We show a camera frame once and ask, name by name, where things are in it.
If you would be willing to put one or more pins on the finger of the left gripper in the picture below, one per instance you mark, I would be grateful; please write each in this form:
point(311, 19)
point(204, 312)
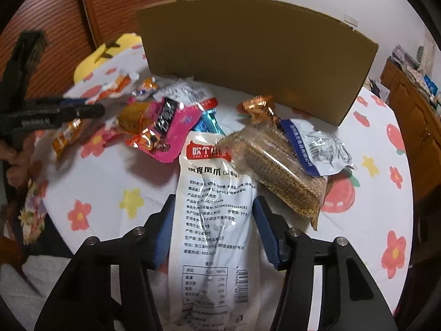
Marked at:
point(72, 112)

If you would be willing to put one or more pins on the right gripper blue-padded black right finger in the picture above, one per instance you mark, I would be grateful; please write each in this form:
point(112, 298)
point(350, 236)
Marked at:
point(350, 297)

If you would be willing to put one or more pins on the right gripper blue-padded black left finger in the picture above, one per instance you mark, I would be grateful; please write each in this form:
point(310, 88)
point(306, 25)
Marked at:
point(107, 281)

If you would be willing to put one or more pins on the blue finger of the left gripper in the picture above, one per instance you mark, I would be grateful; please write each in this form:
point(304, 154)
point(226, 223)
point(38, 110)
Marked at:
point(63, 101)

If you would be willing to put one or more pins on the small orange snack packet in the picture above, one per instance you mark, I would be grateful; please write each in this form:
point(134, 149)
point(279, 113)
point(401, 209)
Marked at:
point(66, 136)

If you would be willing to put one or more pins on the orange white snack wrapper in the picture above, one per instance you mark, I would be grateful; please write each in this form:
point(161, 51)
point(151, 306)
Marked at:
point(114, 89)

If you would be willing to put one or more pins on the orange drumstick snack packet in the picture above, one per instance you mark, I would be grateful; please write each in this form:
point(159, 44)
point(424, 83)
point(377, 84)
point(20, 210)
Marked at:
point(146, 125)

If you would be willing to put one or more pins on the small orange blue candy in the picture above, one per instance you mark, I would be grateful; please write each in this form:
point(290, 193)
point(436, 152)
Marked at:
point(146, 88)

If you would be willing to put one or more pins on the pink black snack packet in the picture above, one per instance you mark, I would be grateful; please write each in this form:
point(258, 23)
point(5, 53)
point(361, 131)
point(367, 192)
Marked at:
point(172, 124)

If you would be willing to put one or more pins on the silver red snack pouch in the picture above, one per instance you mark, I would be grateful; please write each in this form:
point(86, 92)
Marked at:
point(188, 92)

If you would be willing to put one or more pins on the large white chicken feet packet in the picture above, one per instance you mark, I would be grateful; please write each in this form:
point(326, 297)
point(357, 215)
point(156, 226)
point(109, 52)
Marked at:
point(213, 270)

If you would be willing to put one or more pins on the blue foil snack wrapper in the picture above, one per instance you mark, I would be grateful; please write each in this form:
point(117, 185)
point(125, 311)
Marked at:
point(208, 123)

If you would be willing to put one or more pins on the white blue vacuum snack pouch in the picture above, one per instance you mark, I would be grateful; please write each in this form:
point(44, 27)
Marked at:
point(320, 153)

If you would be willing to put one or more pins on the clear sesame bar packet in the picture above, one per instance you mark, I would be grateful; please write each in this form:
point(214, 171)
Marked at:
point(263, 152)

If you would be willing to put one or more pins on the copper foil candy wrapper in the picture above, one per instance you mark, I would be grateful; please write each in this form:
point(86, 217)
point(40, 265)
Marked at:
point(261, 109)

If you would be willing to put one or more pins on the person's left hand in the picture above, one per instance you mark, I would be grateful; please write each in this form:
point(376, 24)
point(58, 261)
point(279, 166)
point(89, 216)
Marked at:
point(16, 165)

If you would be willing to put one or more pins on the white fruit flower blanket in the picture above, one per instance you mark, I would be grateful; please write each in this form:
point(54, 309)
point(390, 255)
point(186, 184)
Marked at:
point(107, 190)

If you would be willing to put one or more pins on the yellow pillow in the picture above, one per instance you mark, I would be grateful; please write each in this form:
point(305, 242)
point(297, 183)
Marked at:
point(104, 53)

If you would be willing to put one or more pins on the wooden louvered wardrobe door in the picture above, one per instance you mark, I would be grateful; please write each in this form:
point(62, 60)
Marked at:
point(73, 28)

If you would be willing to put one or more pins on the floral bed sheet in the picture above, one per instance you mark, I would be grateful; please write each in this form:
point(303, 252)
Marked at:
point(32, 214)

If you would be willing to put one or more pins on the brown cardboard box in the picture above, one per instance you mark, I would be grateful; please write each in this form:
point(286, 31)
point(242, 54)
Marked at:
point(305, 59)

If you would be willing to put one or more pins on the wooden sideboard cabinet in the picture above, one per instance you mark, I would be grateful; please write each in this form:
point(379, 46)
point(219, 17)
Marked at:
point(420, 129)

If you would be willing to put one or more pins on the clutter on sideboard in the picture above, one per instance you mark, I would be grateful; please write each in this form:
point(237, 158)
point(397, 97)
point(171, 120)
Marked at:
point(419, 70)

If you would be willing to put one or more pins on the white wall switch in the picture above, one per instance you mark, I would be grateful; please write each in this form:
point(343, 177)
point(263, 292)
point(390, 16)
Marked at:
point(351, 21)

